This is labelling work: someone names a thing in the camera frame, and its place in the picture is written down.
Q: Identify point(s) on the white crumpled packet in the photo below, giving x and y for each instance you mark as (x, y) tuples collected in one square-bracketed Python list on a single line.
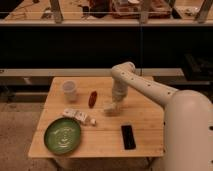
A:
[(81, 117)]

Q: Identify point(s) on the red sausage-shaped object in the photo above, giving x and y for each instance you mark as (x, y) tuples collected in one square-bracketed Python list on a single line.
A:
[(92, 99)]

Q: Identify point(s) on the background metal shelf rack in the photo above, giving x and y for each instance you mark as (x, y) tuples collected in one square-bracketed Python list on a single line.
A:
[(43, 38)]

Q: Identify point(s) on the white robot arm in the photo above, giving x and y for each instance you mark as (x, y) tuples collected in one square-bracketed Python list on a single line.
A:
[(188, 119)]

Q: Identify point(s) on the white sponge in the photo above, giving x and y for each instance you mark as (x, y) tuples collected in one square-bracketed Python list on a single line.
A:
[(111, 108)]

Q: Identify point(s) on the translucent plastic cup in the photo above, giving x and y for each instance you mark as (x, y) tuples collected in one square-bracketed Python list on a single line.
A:
[(69, 89)]

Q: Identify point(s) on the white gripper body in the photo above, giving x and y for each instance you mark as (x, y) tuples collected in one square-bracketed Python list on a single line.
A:
[(119, 91)]

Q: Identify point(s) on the green round plate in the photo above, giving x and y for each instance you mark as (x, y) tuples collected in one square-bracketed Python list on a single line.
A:
[(62, 136)]

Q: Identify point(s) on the black rectangular phone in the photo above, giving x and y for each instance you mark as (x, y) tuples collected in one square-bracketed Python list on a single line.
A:
[(128, 137)]

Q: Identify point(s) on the wooden table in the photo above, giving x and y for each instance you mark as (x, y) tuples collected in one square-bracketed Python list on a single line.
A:
[(105, 139)]

